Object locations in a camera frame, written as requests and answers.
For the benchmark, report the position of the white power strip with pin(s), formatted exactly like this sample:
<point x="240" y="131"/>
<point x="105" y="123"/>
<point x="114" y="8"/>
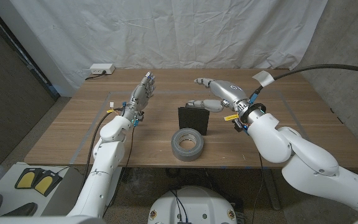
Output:
<point x="102" y="68"/>

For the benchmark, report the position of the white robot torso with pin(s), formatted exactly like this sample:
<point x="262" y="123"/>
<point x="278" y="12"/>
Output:
<point x="197" y="205"/>

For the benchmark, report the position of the black box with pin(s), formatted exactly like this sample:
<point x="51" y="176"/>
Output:
<point x="193" y="121"/>

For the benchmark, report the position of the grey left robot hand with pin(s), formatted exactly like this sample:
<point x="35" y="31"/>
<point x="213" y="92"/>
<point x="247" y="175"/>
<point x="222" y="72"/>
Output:
<point x="139" y="95"/>

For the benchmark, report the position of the white floor board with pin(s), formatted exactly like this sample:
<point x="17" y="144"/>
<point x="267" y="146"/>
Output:
<point x="9" y="194"/>

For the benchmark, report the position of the dark door panel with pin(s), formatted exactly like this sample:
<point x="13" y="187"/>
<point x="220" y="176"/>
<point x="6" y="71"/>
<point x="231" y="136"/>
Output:
<point x="8" y="102"/>

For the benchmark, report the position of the white backdrop cloth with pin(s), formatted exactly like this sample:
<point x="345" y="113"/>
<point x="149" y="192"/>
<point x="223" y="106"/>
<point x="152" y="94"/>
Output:
<point x="166" y="31"/>

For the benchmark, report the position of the yellow foot pedal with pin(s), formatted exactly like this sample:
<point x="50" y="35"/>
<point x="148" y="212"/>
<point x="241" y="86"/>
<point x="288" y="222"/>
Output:
<point x="43" y="184"/>
<point x="26" y="180"/>

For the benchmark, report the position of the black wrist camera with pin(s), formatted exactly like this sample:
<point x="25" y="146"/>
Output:
<point x="238" y="124"/>
<point x="139" y="117"/>

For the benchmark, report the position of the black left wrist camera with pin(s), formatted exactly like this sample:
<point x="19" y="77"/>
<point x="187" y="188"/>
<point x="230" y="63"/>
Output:
<point x="139" y="117"/>

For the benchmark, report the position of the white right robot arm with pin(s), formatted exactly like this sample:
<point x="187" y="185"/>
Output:
<point x="269" y="140"/>

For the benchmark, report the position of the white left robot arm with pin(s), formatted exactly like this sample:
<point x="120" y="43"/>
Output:
<point x="107" y="149"/>

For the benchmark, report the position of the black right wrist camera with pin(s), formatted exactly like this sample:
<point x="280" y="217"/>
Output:
<point x="238" y="124"/>

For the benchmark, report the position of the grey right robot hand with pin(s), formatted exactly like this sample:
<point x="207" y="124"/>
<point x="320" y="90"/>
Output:
<point x="228" y="91"/>

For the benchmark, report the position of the grey duct tape roll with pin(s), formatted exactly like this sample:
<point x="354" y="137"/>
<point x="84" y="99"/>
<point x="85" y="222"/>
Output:
<point x="179" y="152"/>

